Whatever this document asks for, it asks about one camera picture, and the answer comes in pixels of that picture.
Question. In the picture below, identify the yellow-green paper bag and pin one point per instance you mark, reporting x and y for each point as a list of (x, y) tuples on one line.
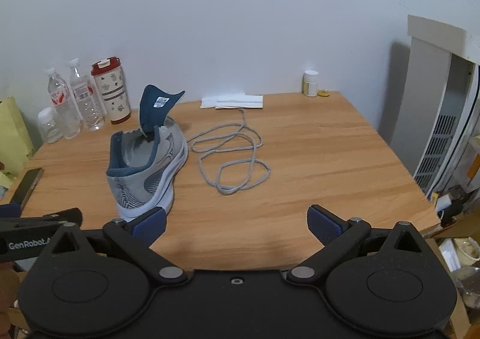
[(13, 136)]

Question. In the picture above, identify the black phone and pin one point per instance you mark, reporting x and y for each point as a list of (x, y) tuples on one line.
[(27, 187)]

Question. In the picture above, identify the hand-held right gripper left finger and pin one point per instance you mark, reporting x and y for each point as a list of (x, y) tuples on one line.
[(149, 228)]

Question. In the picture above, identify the white folded tissue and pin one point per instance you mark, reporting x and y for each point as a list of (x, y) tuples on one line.
[(232, 101)]

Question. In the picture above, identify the clear glass jar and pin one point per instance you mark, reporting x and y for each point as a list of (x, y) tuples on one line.
[(468, 288)]

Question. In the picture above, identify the red-lidded patterned tumbler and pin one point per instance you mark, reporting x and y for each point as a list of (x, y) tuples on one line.
[(112, 95)]

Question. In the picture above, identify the small yellow object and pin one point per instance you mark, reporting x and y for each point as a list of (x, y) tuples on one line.
[(323, 92)]

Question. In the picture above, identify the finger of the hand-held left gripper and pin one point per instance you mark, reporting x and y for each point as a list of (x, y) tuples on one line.
[(56, 217)]

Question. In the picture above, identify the small white-capped clear bottle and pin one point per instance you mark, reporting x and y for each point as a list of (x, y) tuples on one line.
[(48, 127)]

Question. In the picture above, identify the grey and blue sneaker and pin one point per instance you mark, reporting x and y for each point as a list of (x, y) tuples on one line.
[(165, 151)]

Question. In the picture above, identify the floral ceramic bowl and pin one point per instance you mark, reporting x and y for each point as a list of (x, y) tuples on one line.
[(467, 251)]

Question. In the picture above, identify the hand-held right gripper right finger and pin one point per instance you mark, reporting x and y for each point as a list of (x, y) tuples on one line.
[(325, 228)]

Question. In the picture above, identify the black bundled object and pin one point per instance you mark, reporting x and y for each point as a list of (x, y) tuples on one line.
[(455, 206)]

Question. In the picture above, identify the white pill bottle yellow label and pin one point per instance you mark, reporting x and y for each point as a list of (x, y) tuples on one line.
[(310, 86)]

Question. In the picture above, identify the grey shoelace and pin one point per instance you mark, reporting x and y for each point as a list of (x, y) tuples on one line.
[(229, 192)]

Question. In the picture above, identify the white-label water bottle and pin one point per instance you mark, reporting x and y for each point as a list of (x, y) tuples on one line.
[(86, 99)]

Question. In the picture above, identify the person's left hand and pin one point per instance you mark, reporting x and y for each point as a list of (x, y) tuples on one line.
[(6, 297)]

